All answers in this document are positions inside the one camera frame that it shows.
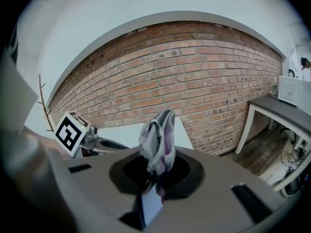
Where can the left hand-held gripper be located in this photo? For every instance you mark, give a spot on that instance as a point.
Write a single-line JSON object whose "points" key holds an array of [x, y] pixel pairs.
{"points": [[68, 133]]}

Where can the small glass vase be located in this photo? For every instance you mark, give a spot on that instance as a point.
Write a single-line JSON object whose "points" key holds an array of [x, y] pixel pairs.
{"points": [[274, 88]]}

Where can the grey and purple cloth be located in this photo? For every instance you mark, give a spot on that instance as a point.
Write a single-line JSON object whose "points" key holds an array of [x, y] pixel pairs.
{"points": [[158, 149]]}

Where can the white microwave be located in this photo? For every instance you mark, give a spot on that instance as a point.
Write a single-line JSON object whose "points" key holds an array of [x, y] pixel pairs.
{"points": [[291, 90]]}

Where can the black rectangular strip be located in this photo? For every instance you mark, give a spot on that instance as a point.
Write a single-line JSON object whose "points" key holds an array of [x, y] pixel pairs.
{"points": [[252, 203], [79, 168]]}

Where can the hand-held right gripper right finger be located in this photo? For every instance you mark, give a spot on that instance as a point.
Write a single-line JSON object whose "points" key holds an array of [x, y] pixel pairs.
{"points": [[151, 206]]}

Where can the wooden coat stand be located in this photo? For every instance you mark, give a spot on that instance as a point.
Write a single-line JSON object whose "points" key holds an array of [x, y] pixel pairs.
{"points": [[45, 105]]}

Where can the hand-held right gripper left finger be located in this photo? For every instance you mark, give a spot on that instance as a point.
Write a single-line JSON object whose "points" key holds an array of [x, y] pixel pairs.
{"points": [[139, 215]]}

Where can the white table with dark top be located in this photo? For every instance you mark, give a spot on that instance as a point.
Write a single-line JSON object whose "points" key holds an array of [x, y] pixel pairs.
{"points": [[279, 110]]}

